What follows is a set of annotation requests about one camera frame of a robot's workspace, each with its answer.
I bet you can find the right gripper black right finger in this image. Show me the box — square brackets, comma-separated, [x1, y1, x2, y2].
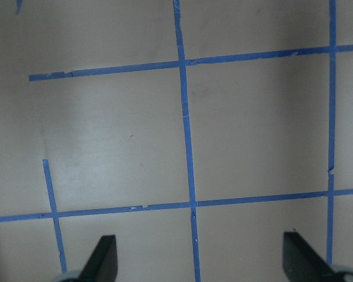
[283, 231, 335, 282]

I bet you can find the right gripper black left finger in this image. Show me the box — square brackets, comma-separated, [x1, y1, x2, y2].
[78, 235, 118, 281]

